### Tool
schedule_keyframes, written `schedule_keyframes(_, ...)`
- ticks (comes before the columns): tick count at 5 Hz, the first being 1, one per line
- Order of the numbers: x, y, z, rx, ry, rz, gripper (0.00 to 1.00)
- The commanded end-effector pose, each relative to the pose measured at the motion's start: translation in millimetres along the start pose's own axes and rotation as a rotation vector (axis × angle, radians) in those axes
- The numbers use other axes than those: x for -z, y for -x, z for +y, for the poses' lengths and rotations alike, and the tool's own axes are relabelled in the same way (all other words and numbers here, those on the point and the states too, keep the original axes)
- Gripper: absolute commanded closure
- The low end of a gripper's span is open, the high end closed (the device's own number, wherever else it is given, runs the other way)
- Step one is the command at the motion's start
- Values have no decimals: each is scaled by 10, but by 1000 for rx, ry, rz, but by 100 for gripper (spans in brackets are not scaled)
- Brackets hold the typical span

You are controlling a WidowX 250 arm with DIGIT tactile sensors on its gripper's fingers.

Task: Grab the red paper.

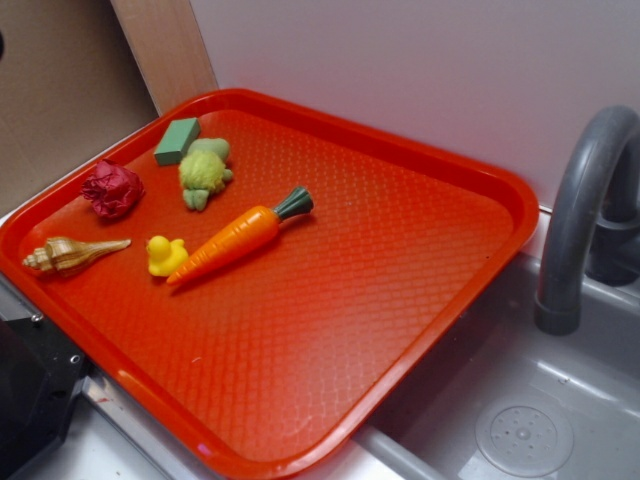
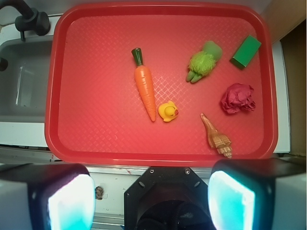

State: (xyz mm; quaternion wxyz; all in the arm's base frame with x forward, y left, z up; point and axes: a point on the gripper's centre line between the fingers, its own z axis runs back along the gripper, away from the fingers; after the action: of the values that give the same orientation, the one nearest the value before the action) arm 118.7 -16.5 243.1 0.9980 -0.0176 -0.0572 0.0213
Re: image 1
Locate red plastic tray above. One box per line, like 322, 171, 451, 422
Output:
1, 90, 538, 479

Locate crumpled red paper ball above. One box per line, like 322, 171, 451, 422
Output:
80, 159, 145, 219

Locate wooden board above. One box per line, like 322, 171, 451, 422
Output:
111, 0, 218, 114

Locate grey curved sink faucet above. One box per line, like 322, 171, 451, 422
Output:
535, 105, 639, 335

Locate grey plastic toy sink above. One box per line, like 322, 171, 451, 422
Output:
0, 249, 640, 480

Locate tan spiral seashell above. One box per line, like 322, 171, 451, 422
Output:
22, 237, 132, 277

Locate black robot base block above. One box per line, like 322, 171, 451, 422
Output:
1, 316, 88, 479

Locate yellow rubber duck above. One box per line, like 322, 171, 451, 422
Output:
146, 235, 189, 277

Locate green rectangular block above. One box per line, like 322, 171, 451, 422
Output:
154, 118, 201, 166

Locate green plush turtle toy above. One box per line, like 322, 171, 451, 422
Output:
179, 138, 234, 212

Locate orange plastic toy carrot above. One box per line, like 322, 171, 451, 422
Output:
166, 187, 314, 286

